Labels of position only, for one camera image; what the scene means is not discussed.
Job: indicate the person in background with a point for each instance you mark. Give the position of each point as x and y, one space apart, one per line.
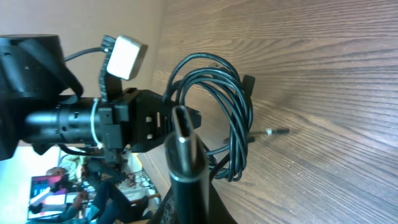
108 205

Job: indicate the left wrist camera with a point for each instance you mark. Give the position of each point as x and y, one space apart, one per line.
126 57

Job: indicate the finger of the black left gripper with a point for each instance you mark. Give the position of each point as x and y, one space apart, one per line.
184 118

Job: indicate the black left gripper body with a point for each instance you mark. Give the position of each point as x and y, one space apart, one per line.
139 118

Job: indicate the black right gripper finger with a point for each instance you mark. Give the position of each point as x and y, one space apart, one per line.
192 198

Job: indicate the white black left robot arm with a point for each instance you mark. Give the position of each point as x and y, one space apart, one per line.
42 102

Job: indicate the background monitor screen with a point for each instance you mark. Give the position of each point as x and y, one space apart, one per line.
47 197

